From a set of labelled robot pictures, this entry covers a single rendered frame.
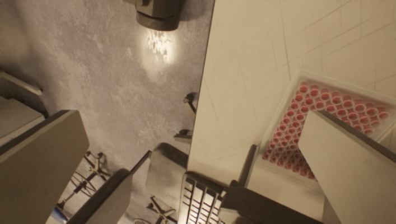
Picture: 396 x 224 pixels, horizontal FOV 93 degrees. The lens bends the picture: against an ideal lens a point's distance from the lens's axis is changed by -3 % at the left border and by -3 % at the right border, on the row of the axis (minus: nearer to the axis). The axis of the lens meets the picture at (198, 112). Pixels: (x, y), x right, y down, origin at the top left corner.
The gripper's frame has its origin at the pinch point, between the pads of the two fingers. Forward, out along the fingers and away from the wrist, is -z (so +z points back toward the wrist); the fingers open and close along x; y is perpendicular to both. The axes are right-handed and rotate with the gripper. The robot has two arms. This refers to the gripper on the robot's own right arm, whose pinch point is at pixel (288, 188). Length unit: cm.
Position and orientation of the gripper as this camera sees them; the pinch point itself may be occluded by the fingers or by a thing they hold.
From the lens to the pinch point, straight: 24.2
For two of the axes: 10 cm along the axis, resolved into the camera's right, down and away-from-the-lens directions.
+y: 0.4, -6.5, -7.6
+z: -4.3, 6.7, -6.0
